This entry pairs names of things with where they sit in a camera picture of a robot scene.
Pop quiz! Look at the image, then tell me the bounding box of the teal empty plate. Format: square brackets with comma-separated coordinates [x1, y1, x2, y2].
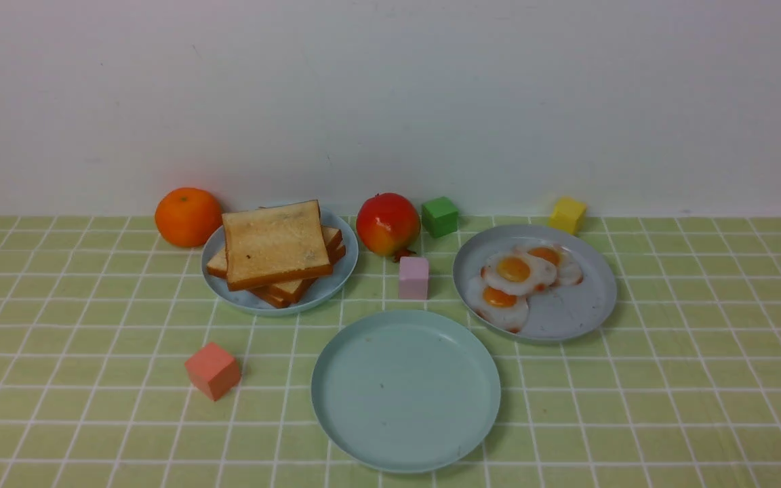
[310, 310, 502, 474]

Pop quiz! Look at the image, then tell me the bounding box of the red cube block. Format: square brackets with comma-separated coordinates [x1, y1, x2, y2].
[184, 341, 242, 402]

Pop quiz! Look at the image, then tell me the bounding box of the grey-blue egg plate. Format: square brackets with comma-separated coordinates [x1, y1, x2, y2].
[452, 224, 618, 342]

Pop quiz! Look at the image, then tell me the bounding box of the red pomegranate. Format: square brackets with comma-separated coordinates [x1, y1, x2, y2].
[356, 192, 421, 262]

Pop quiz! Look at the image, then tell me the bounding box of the toast slice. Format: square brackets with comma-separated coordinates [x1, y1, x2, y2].
[205, 226, 345, 280]
[221, 200, 334, 291]
[249, 277, 319, 308]

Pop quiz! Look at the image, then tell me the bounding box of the fried egg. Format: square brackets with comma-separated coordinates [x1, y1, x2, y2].
[464, 277, 529, 334]
[480, 250, 556, 296]
[515, 243, 584, 288]

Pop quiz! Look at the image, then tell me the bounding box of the orange fruit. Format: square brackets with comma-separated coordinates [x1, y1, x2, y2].
[154, 186, 223, 248]

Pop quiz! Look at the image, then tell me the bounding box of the light blue bread plate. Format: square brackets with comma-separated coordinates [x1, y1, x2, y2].
[201, 206, 359, 317]

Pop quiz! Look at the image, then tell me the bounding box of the yellow cube block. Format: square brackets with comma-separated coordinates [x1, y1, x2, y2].
[548, 197, 588, 235]

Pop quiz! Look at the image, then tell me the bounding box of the pink cube block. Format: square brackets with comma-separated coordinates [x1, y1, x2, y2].
[399, 256, 430, 300]

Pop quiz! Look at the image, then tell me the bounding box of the green cube block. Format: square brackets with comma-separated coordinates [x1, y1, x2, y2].
[422, 197, 459, 239]

